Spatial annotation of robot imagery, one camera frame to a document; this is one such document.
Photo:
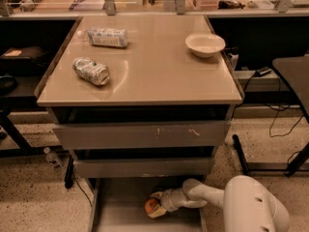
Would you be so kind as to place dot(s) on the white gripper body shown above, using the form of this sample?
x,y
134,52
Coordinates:
x,y
166,200

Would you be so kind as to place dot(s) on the orange fruit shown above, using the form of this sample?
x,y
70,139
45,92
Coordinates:
x,y
151,205

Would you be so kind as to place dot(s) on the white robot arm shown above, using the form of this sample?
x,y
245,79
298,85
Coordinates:
x,y
247,205

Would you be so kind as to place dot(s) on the middle grey drawer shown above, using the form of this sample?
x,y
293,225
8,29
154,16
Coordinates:
x,y
123,168

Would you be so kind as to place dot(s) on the open bottom grey drawer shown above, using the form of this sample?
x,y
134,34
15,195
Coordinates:
x,y
118,206

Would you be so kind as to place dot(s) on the top grey drawer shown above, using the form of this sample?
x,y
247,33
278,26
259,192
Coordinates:
x,y
141,135

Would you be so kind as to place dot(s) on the grey drawer cabinet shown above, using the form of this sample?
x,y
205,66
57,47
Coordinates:
x,y
155,78

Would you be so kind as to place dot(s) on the black table leg bar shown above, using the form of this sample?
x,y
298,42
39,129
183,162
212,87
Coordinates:
x,y
242,159

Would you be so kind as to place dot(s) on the small bottle on floor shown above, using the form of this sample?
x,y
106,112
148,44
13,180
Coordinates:
x,y
52,157

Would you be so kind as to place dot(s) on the crushed silver soda can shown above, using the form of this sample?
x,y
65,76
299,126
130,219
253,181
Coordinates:
x,y
91,71

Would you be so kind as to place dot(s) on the dark phone on shelf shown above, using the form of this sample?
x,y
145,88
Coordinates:
x,y
262,71

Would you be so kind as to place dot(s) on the white bowl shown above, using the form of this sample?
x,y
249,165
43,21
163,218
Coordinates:
x,y
204,45

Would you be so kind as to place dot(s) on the clear plastic water bottle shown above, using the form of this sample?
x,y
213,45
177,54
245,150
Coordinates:
x,y
102,36

